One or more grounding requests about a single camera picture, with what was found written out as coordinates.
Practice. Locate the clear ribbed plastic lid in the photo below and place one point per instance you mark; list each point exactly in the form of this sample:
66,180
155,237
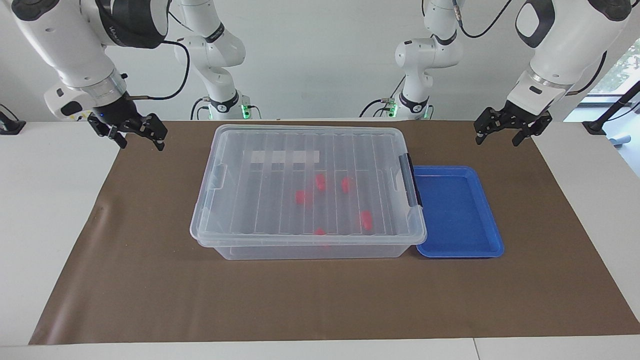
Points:
260,210

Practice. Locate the clear plastic storage box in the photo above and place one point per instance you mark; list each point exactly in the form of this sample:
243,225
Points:
300,252

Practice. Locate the pale blue background object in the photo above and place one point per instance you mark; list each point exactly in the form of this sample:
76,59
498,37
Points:
621,140

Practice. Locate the window with green trees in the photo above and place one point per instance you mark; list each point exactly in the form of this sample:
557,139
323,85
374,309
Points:
625,70

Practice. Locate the brown table mat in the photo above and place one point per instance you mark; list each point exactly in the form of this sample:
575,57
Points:
150,290

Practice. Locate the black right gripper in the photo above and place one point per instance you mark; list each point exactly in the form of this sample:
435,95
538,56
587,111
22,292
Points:
119,116

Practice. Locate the black stand leg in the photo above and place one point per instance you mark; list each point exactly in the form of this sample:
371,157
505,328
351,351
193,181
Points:
595,126

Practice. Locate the blue plastic tray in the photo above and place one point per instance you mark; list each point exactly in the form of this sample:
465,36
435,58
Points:
455,210

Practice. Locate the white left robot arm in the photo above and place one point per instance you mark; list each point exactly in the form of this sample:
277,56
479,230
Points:
565,45

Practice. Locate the black clamp mount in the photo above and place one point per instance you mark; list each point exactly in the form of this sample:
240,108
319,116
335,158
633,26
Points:
10,126

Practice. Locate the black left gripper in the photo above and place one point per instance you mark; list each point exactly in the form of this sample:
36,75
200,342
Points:
517,116

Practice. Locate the red toy block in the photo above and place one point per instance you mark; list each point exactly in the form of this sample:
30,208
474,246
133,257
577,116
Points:
346,185
301,197
320,231
320,181
366,220

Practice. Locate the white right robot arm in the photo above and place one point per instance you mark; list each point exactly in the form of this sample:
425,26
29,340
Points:
65,45

